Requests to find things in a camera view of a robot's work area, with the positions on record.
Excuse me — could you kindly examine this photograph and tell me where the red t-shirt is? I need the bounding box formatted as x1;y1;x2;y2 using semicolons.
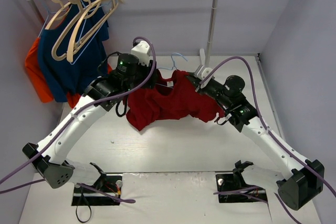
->
126;70;224;131

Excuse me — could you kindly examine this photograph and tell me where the light blue wire hanger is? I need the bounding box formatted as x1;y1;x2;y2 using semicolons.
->
155;52;189;88

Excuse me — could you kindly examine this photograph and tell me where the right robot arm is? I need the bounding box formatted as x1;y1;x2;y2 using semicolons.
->
198;75;324;210

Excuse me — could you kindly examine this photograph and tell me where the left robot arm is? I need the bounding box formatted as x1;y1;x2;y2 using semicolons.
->
23;50;155;193

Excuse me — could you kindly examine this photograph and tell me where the wooden hanger right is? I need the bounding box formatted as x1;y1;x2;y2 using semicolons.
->
66;0;127;63

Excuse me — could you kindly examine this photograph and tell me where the navy blue t-shirt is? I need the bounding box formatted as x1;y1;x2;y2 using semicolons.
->
37;0;110;103

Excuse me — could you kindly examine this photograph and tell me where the wooden hanger left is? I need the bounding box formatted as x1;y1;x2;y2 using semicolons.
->
45;0;71;30

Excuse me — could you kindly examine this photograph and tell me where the orange t-shirt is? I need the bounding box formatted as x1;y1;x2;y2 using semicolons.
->
25;7;111;107

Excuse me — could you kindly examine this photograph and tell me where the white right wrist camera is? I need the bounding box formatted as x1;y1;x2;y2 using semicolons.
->
193;65;213;80

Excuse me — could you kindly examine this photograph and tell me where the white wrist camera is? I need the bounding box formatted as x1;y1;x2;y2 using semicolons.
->
130;40;151;67
193;65;213;80

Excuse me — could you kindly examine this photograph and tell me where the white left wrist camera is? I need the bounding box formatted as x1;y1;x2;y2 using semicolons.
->
130;40;151;67

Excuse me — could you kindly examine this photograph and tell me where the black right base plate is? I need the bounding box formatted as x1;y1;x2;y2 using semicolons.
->
214;161;268;204

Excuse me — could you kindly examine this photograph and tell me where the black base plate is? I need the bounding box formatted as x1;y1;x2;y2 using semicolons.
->
214;161;268;204
71;163;123;206

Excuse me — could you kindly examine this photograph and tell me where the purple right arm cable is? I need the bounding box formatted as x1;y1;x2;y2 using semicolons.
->
199;56;336;224

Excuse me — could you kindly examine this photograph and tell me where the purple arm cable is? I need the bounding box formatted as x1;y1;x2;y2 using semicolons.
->
199;56;336;224
0;36;158;205

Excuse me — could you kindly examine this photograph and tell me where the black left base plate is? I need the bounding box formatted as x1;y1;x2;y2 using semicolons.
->
71;163;123;206

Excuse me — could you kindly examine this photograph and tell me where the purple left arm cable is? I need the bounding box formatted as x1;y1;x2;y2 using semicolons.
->
0;36;158;205

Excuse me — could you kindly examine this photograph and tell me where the black strap loop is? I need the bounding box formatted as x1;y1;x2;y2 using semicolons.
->
75;184;93;224

